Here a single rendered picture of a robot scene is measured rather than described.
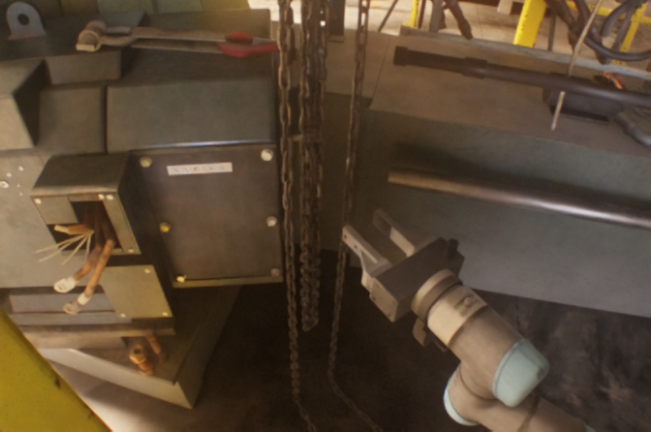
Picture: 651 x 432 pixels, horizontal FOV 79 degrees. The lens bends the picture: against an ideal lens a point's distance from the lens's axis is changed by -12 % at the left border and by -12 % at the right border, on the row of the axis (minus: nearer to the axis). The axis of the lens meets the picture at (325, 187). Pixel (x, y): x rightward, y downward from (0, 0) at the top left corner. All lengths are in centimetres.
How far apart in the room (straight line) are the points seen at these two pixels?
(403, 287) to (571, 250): 87
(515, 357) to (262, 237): 44
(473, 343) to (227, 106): 46
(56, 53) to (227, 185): 34
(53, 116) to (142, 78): 14
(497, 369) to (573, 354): 95
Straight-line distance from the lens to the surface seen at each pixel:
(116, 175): 64
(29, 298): 103
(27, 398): 47
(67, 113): 72
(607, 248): 141
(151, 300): 83
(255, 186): 68
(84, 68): 74
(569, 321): 156
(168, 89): 67
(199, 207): 72
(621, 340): 162
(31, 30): 88
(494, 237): 132
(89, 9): 174
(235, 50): 69
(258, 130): 64
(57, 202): 66
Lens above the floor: 115
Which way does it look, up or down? 42 degrees down
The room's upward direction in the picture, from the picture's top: 3 degrees clockwise
